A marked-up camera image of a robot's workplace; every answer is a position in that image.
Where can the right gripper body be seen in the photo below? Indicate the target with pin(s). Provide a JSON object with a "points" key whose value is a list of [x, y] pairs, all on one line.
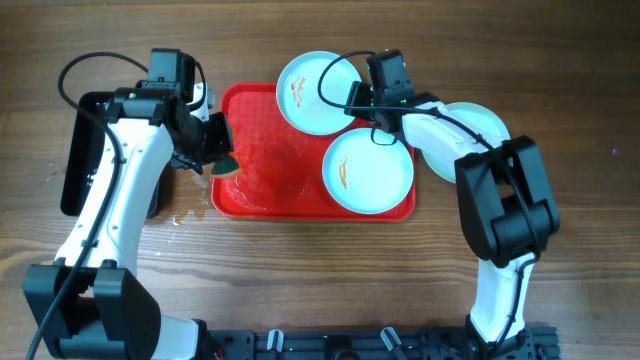
{"points": [[357, 100]]}

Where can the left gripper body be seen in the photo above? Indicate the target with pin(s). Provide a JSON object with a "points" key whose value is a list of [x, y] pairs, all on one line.
{"points": [[220, 138]]}

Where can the orange green sponge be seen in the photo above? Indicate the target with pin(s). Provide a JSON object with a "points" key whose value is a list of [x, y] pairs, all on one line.
{"points": [[227, 167]]}

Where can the white plate top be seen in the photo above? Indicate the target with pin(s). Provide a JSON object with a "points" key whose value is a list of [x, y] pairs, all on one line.
{"points": [[298, 98]]}

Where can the white plate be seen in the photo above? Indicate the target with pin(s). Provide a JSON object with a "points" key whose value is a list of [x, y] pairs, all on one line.
{"points": [[367, 171], [475, 120], [298, 98]]}

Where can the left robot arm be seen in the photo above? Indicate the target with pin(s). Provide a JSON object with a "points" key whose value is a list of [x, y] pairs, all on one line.
{"points": [[88, 303]]}

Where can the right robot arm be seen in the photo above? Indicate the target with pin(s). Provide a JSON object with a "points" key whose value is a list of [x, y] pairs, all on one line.
{"points": [[506, 206]]}

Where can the red plastic tray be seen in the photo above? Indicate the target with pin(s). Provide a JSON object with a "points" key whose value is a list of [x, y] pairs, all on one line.
{"points": [[281, 176]]}

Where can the black rectangular water tray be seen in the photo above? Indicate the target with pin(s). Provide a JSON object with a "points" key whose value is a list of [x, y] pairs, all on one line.
{"points": [[84, 157]]}

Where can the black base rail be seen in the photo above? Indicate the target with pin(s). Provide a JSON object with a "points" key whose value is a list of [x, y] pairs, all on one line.
{"points": [[388, 343]]}

